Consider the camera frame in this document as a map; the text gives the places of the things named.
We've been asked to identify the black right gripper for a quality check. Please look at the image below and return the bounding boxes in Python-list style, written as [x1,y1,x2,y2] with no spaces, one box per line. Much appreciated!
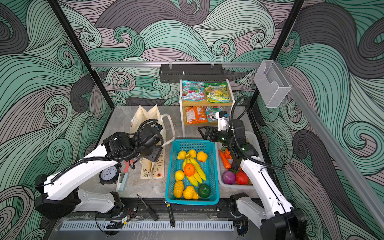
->
[199,125,238,149]

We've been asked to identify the cream floral tote bag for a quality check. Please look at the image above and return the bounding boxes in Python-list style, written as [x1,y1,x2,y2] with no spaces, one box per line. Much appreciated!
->
[131,106,176,180]

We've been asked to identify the orange tangerine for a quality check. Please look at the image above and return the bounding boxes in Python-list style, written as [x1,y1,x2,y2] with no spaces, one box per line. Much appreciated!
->
[183,163,196,177]

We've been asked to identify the yellow banana bunch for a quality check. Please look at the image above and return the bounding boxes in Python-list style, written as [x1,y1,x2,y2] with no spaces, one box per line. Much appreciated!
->
[182,154,207,187]

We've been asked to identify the pink green candy bag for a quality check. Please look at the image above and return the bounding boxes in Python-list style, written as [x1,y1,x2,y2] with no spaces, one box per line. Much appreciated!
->
[182,81,205,102]

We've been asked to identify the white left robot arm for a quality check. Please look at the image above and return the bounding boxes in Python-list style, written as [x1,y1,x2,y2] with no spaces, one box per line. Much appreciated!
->
[35,119,165,220]

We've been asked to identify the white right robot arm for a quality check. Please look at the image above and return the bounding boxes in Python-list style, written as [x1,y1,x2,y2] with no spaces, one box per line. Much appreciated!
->
[198,119,308,240]

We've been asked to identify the teal Fox's candy bag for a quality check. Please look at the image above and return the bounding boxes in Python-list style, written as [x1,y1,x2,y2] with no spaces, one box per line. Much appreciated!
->
[205,106,225,123]

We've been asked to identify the orange Fox's candy bag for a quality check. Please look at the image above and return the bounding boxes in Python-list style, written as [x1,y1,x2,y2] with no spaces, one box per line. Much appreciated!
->
[186,106,208,124]

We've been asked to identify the yellow green candy bag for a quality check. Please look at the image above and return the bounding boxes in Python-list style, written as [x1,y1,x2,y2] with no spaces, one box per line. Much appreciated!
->
[205,82,232,104]

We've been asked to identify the yellow orange peach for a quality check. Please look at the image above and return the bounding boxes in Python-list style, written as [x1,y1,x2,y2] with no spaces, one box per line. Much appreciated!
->
[197,151,208,163]

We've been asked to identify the yellow lemon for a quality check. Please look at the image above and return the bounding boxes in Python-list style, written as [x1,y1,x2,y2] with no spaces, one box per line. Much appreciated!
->
[188,149,197,158]
[177,151,187,160]

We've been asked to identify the orange carrot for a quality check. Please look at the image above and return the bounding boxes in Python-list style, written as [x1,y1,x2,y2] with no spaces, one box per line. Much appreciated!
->
[219,150,231,170]

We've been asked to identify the white wooden shelf rack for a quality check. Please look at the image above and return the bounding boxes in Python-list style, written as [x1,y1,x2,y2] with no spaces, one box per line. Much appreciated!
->
[179,79,235,138]

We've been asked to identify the white plastic basket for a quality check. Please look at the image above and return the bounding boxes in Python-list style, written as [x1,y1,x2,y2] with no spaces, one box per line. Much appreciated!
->
[214,130,266,190]

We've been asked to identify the teal plastic basket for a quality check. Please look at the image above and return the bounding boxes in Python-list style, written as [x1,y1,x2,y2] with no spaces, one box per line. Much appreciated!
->
[166,139,220,206]

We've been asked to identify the purple onion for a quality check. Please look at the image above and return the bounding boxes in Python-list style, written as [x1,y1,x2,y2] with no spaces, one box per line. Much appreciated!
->
[222,171,237,185]

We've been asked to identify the black alarm clock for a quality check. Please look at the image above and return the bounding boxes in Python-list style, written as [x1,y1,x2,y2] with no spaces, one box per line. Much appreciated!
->
[99,163,122,185]

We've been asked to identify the red tomato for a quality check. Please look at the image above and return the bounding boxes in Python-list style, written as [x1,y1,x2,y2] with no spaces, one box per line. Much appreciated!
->
[236,172,249,186]

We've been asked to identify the yellow starfruit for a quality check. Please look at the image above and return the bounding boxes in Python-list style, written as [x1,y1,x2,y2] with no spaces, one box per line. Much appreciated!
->
[173,180,185,199]

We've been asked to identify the green avocado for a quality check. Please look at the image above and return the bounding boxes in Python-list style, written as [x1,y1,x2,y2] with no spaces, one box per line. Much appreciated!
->
[198,184,211,199]

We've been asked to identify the large yellow pear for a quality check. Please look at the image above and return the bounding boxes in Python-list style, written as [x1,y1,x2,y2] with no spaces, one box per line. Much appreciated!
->
[183,186,199,200]

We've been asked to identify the black adjustable wrench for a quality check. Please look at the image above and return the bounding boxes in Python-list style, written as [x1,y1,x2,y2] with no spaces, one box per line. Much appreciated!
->
[164,199,176,228]

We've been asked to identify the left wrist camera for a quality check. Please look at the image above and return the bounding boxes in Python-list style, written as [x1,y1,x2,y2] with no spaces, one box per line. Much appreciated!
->
[150,123,163,135]

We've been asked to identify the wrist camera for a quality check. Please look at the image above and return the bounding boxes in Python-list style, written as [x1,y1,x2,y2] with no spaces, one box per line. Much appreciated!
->
[215,111,229,131]
[150,123,163,135]

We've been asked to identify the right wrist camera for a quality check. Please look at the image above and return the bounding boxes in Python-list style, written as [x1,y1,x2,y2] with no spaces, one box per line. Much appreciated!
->
[215,111,229,131]

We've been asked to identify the pink handled brush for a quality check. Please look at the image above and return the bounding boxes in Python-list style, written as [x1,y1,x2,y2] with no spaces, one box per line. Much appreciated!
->
[116,160,133,192]

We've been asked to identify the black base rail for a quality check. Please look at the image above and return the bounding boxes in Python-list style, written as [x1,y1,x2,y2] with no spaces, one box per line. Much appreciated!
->
[121,198,247,222]

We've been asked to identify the clear acrylic wall holder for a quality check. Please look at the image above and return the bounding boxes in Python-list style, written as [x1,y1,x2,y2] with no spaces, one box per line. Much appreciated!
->
[254,60,292,108]

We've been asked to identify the white slotted cable duct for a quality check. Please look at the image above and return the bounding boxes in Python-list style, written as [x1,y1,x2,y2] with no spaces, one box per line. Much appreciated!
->
[59,221,235,232]

